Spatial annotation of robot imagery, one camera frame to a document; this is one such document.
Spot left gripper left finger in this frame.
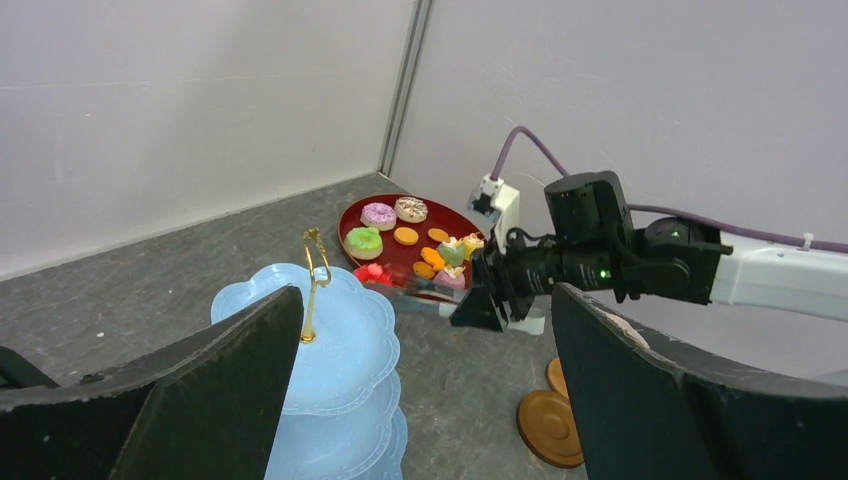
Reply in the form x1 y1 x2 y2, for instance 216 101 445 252
1 286 304 479

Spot orange round cookie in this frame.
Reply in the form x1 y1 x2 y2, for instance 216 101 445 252
393 227 419 246

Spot red frosted donut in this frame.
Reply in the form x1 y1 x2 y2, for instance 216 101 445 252
353 263 395 287

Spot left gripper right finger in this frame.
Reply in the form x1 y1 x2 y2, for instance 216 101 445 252
552 284 847 479

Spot light wooden coaster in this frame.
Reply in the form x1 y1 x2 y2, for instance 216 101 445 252
545 357 569 398

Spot blue three-tier cake stand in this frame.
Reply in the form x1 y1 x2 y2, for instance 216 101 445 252
210 257 408 479

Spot yellow cupcake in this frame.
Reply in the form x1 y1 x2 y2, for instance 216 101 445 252
461 233 485 261

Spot pink frosted donut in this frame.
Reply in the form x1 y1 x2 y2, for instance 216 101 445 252
360 202 397 232

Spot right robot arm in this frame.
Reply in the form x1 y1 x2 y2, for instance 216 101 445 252
449 171 847 335

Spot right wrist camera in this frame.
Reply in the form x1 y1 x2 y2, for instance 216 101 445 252
468 175 520 254

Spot green cupcake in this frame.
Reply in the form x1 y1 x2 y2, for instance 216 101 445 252
437 237 465 268

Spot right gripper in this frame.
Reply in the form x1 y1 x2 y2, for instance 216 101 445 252
449 241 561 333

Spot green frosted donut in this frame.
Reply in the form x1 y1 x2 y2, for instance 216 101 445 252
343 227 383 261

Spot dark wooden coaster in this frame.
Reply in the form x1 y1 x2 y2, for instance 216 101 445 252
516 390 584 469

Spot white sprinkled donut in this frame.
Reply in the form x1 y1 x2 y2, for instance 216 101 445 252
394 196 429 224

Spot small orange cookie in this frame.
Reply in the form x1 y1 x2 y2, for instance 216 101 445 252
427 228 451 243

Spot red round tray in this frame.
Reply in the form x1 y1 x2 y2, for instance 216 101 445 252
337 193 488 274

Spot pink cupcake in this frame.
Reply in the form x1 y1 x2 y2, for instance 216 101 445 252
433 266 466 290

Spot metal tongs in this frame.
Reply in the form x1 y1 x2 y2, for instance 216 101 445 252
386 279 470 319

